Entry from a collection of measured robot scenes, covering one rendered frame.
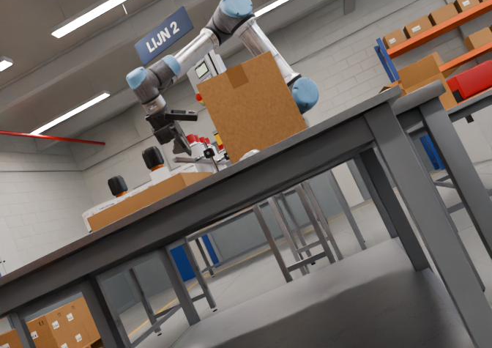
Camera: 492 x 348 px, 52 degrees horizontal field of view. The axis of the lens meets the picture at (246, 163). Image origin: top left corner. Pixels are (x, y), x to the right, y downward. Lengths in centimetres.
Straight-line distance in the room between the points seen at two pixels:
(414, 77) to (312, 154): 248
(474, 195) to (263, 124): 61
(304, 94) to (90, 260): 103
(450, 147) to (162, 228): 81
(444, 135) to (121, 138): 960
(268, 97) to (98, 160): 961
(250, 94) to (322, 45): 862
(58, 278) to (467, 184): 110
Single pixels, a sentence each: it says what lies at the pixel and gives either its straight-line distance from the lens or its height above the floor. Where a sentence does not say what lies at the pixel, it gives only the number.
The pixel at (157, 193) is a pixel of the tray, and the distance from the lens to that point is 120.
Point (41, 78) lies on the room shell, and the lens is 745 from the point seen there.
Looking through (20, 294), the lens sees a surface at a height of 77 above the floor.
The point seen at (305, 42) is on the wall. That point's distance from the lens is 1010.
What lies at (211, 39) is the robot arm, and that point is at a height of 140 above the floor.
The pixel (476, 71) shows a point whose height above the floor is 115.
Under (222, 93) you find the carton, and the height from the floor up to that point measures 106.
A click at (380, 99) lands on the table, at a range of 110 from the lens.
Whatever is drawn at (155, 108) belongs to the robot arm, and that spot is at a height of 118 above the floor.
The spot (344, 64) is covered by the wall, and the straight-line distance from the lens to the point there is 998.
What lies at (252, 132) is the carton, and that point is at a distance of 145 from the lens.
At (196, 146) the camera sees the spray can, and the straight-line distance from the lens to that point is 192.
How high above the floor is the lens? 72
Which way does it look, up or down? 5 degrees up
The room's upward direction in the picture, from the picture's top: 25 degrees counter-clockwise
